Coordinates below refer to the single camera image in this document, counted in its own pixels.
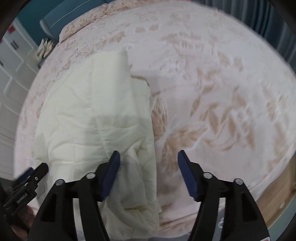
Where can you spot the beige plush toy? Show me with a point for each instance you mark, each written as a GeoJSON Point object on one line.
{"type": "Point", "coordinates": [45, 48]}

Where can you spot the person's left hand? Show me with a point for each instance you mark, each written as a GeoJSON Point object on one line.
{"type": "Point", "coordinates": [24, 220]}

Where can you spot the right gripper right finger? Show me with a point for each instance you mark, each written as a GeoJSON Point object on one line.
{"type": "Point", "coordinates": [242, 217]}

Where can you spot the pink floral pillow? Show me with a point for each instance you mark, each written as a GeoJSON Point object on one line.
{"type": "Point", "coordinates": [93, 15]}

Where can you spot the cream quilted coat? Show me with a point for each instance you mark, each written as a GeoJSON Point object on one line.
{"type": "Point", "coordinates": [94, 109]}

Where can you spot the white wardrobe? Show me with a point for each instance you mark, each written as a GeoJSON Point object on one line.
{"type": "Point", "coordinates": [19, 67]}

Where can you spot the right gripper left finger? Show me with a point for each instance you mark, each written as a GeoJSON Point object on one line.
{"type": "Point", "coordinates": [55, 218]}

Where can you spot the teal headboard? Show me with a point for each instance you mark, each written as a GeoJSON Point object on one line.
{"type": "Point", "coordinates": [67, 11]}

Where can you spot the grey blue curtain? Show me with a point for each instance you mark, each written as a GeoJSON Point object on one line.
{"type": "Point", "coordinates": [265, 20]}

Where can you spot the pink floral bed cover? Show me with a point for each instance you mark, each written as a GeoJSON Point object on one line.
{"type": "Point", "coordinates": [218, 91]}

